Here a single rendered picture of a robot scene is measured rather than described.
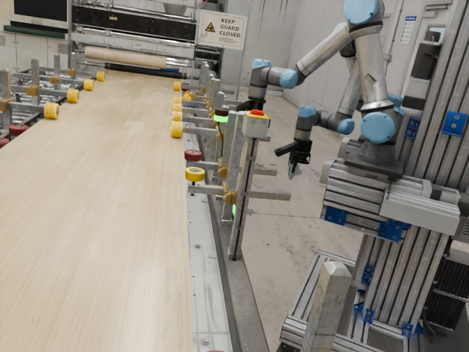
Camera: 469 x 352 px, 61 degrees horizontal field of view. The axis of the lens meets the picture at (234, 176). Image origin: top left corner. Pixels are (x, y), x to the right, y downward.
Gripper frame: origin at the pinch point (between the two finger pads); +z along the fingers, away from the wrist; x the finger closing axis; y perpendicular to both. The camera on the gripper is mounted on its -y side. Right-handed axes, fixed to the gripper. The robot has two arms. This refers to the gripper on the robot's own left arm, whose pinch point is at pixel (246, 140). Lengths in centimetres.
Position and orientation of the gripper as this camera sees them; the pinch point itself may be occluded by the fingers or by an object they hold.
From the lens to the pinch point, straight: 181.1
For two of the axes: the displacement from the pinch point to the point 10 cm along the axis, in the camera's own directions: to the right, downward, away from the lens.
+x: 8.8, -0.4, 4.8
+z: -1.4, 9.3, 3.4
